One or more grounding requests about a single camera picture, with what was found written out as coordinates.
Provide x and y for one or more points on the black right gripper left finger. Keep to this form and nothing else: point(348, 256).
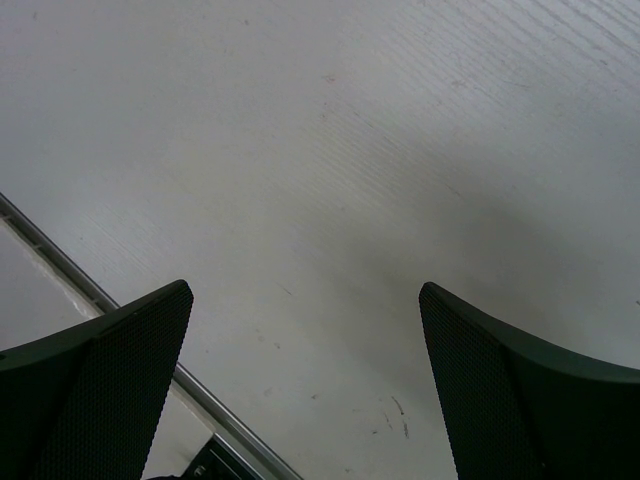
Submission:
point(85, 402)

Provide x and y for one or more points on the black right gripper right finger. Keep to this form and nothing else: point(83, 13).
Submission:
point(518, 407)

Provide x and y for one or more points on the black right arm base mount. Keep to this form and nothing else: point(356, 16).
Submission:
point(213, 462)

